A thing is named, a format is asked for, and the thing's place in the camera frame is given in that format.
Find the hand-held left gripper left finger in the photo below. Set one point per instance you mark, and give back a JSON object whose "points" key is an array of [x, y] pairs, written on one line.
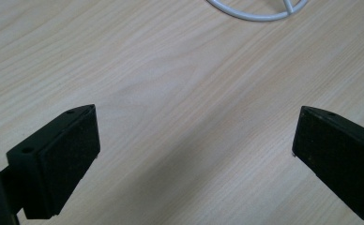
{"points": [[58, 162]]}

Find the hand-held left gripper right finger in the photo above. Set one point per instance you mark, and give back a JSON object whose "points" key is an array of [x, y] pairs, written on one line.
{"points": [[339, 162]]}

